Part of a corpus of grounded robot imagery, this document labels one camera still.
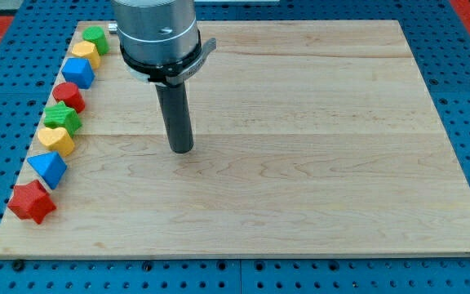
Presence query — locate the wooden board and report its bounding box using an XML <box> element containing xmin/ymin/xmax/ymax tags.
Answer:
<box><xmin>0</xmin><ymin>20</ymin><xmax>470</xmax><ymax>260</ymax></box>

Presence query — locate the green cylinder block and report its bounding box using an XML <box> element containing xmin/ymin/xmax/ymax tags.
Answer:
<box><xmin>82</xmin><ymin>26</ymin><xmax>109</xmax><ymax>56</ymax></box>

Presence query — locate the green star block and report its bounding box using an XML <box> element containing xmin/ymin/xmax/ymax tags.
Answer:
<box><xmin>44</xmin><ymin>101</ymin><xmax>82</xmax><ymax>137</ymax></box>

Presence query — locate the black clamp ring mount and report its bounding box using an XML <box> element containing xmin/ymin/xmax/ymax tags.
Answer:
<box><xmin>119</xmin><ymin>38</ymin><xmax>216</xmax><ymax>87</ymax></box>

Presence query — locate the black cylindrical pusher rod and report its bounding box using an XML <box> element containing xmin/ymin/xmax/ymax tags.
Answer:
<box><xmin>155</xmin><ymin>83</ymin><xmax>194</xmax><ymax>154</ymax></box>

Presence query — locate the yellow hexagon block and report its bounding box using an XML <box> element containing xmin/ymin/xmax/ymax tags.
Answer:
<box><xmin>71</xmin><ymin>41</ymin><xmax>101</xmax><ymax>69</ymax></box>

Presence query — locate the red cylinder block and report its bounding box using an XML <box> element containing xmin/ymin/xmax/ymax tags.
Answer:
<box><xmin>52</xmin><ymin>82</ymin><xmax>86</xmax><ymax>114</ymax></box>

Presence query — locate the blue triangle block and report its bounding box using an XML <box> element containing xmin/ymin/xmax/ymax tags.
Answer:
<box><xmin>27</xmin><ymin>151</ymin><xmax>68</xmax><ymax>189</ymax></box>

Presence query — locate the yellow heart block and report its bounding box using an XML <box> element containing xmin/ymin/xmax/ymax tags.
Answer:
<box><xmin>38</xmin><ymin>127</ymin><xmax>75</xmax><ymax>157</ymax></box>

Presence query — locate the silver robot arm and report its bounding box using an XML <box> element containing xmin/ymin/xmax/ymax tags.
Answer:
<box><xmin>112</xmin><ymin>0</ymin><xmax>217</xmax><ymax>154</ymax></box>

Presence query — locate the red star block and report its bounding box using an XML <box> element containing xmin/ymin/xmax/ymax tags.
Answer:
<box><xmin>7</xmin><ymin>180</ymin><xmax>56</xmax><ymax>225</ymax></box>

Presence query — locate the blue cube block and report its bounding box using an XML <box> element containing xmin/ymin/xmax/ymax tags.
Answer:
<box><xmin>61</xmin><ymin>57</ymin><xmax>95</xmax><ymax>89</ymax></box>

